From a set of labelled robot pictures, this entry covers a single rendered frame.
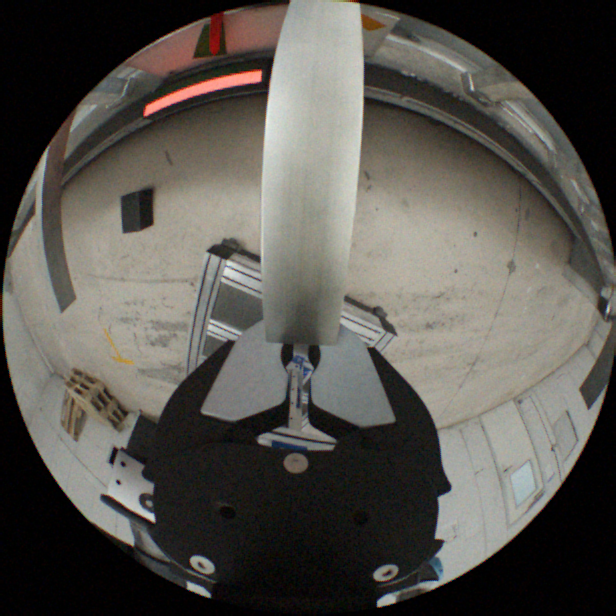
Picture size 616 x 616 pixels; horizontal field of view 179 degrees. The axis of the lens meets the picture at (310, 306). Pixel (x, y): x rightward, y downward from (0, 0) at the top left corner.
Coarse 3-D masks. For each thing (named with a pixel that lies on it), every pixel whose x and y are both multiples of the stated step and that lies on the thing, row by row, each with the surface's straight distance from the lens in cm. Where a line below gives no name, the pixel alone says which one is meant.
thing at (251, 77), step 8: (256, 72) 28; (216, 80) 29; (224, 80) 29; (232, 80) 28; (240, 80) 28; (248, 80) 28; (256, 80) 27; (192, 88) 31; (200, 88) 30; (208, 88) 29; (216, 88) 29; (168, 96) 33; (176, 96) 32; (184, 96) 31; (152, 104) 34; (160, 104) 33; (168, 104) 32
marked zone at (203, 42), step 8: (208, 24) 26; (208, 32) 27; (224, 32) 27; (200, 40) 28; (208, 40) 28; (224, 40) 28; (200, 48) 29; (208, 48) 29; (224, 48) 30; (200, 56) 31; (208, 56) 31
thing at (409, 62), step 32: (224, 64) 31; (384, 64) 30; (416, 64) 33; (448, 64) 38; (128, 96) 40; (416, 96) 37; (448, 96) 34; (480, 96) 35; (96, 128) 47; (480, 128) 43; (512, 128) 42; (64, 160) 59; (544, 160) 51; (32, 192) 94; (576, 192) 75; (576, 224) 87
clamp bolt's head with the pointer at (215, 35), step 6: (222, 12) 24; (216, 18) 24; (222, 18) 24; (216, 24) 25; (210, 30) 26; (216, 30) 26; (210, 36) 27; (216, 36) 27; (210, 42) 28; (216, 42) 28; (210, 48) 29; (216, 48) 29
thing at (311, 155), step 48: (336, 0) 13; (288, 48) 9; (336, 48) 9; (288, 96) 8; (336, 96) 8; (288, 144) 7; (336, 144) 7; (288, 192) 7; (336, 192) 7; (288, 240) 7; (336, 240) 7; (288, 288) 8; (336, 288) 8; (288, 336) 9; (336, 336) 9
